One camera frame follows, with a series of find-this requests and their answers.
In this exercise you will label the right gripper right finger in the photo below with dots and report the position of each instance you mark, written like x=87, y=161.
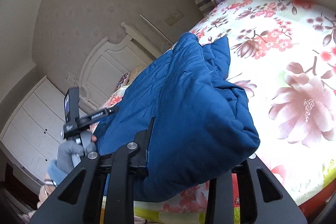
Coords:
x=262, y=197

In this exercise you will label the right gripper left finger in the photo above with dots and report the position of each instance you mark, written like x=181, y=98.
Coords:
x=100, y=188

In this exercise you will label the blue quilted puffer jacket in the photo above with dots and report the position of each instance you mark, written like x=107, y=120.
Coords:
x=201, y=123

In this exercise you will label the left hand grey glove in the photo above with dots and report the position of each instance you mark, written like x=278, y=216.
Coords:
x=69, y=148

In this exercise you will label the white wardrobe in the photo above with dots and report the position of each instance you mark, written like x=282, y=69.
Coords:
x=31, y=135

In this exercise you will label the patterned round cushion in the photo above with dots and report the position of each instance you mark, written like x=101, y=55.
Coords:
x=123, y=81

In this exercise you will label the white wooden headboard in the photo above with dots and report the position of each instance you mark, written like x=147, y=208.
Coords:
x=108, y=62

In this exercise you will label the cream textured pillow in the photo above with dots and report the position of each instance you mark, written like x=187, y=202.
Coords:
x=135, y=73

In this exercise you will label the slim white desk lamp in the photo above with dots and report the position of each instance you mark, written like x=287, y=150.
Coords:
x=156, y=29

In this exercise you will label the floral quilt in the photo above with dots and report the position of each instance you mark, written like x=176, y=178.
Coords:
x=283, y=55

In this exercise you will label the wall socket plate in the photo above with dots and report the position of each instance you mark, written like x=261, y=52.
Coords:
x=174, y=17

